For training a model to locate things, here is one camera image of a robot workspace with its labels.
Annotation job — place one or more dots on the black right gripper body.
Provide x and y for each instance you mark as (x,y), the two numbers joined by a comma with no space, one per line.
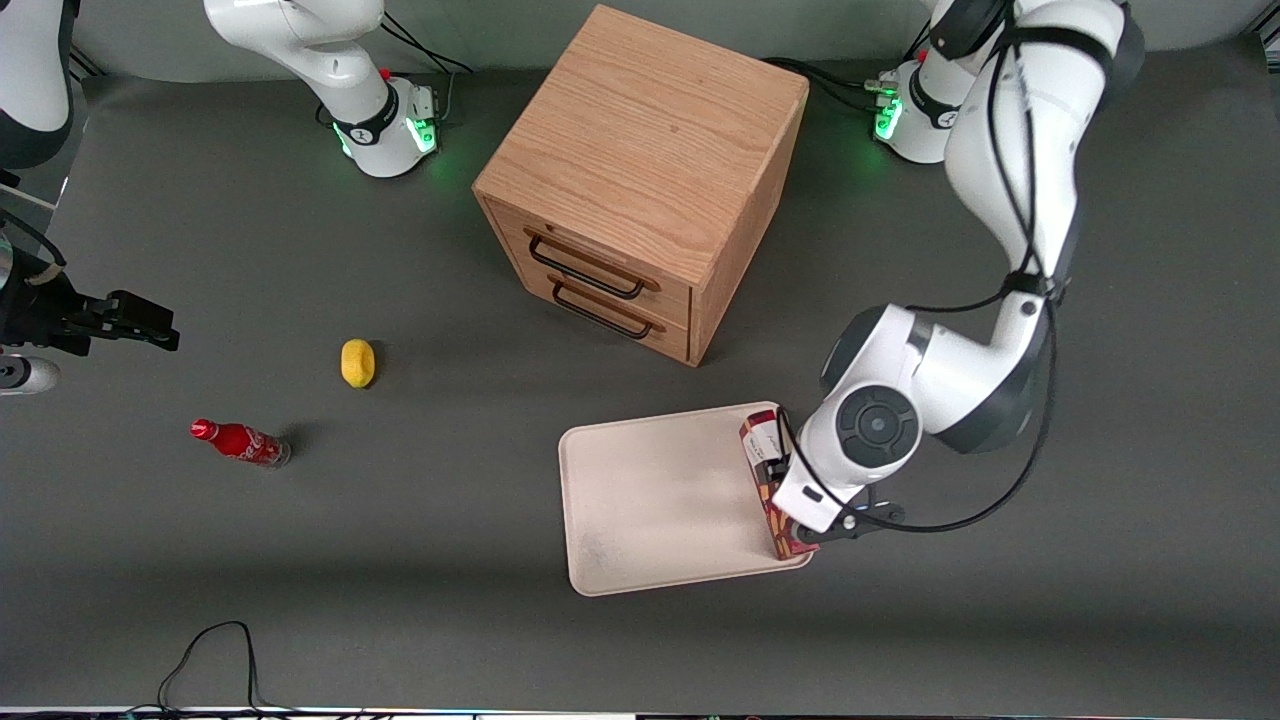
(38,310)

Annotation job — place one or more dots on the red cookie box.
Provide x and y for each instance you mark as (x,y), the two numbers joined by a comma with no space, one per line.
(762,438)

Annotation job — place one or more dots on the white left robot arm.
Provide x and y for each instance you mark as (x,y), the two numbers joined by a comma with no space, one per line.
(960,380)

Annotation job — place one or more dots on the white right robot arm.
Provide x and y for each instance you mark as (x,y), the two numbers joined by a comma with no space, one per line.
(330,60)

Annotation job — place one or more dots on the cream plastic tray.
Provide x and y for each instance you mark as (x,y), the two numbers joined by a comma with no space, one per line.
(660,500)

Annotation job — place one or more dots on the red cola bottle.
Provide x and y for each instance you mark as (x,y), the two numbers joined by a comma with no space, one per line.
(240,441)

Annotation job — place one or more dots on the smaller wooden drawer front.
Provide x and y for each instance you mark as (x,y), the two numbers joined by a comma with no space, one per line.
(675,342)

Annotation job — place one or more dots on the yellow lemon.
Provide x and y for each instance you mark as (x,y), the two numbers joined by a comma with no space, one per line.
(358,363)

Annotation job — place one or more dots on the larger wooden drawer front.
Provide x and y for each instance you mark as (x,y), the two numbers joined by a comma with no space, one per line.
(675,298)

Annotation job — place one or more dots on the dark grey table mat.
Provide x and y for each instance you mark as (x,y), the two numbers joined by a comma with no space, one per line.
(300,560)

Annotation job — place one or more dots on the oak wooden drawer cabinet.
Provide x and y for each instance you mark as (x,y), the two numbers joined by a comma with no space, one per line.
(650,130)

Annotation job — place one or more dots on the black wrist camera block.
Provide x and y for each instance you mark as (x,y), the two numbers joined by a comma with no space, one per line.
(772,467)

